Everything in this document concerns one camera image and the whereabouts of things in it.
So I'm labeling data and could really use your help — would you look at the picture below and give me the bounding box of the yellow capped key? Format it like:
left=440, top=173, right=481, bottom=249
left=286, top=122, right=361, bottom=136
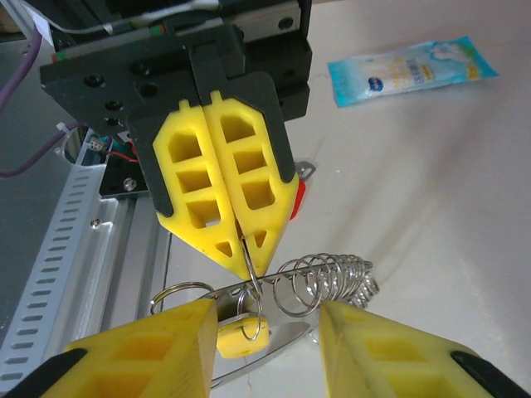
left=215, top=289, right=271, bottom=360

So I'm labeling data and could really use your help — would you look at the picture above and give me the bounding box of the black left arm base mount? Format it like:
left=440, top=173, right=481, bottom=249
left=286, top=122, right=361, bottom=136
left=89, top=128, right=150, bottom=198

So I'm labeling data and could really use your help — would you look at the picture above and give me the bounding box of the short purple cable loop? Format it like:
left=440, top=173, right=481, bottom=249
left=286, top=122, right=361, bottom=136
left=0, top=121, right=85, bottom=180

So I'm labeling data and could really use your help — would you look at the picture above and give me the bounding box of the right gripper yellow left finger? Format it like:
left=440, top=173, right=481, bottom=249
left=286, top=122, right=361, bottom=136
left=0, top=298, right=219, bottom=398

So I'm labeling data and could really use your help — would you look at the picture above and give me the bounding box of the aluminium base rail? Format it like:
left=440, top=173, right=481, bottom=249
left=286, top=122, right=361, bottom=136
left=0, top=124, right=173, bottom=385

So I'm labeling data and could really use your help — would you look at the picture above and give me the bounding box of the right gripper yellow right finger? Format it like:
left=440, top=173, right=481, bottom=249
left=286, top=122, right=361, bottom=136
left=318, top=301, right=531, bottom=398

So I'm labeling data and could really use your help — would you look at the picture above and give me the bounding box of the light blue wipes packet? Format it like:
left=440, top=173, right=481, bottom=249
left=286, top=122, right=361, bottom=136
left=327, top=35, right=500, bottom=109

